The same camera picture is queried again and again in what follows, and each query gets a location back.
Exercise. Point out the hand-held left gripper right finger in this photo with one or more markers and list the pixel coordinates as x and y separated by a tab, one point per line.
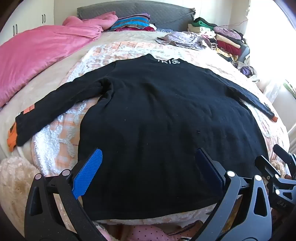
208	169

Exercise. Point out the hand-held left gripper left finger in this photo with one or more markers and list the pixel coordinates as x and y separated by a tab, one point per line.
87	173

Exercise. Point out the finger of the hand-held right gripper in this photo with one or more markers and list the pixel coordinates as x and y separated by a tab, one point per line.
268	168
285	157

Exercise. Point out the black sweater with orange cuffs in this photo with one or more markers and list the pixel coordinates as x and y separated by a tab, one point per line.
150	111

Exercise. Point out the pile of folded clothes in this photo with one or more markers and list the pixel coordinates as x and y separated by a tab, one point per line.
226	39

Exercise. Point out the striped folded clothes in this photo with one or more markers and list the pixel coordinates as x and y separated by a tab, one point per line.
131	23

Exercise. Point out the orange and white tufted blanket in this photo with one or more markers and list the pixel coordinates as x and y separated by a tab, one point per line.
57	139

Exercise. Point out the person's pink dotted clothing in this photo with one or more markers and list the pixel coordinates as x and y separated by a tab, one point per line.
143	233

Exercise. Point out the bed with beige sheet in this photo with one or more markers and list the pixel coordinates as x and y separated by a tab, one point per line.
44	90

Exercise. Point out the purple crumpled garment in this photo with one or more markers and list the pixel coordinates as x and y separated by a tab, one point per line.
247	70

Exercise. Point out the pink duvet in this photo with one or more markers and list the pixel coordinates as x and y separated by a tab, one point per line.
41	51

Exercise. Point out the lavender crumpled garment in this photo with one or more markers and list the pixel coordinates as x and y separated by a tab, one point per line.
182	39

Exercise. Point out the white wardrobe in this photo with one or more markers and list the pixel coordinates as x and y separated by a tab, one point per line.
30	20

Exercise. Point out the grey quilted headboard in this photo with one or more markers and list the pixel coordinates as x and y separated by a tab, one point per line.
138	8

